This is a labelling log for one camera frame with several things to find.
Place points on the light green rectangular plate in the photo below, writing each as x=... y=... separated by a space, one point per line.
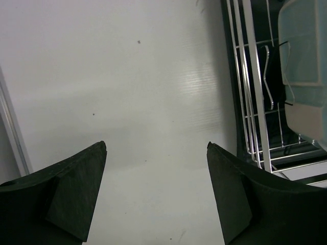
x=302 y=50

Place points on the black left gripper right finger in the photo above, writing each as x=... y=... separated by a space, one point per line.
x=257 y=207

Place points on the metal wire dish rack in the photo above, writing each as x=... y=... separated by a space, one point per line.
x=277 y=55

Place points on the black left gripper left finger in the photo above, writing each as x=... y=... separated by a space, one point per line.
x=54 y=205

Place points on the black drip tray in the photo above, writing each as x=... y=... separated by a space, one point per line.
x=263 y=136

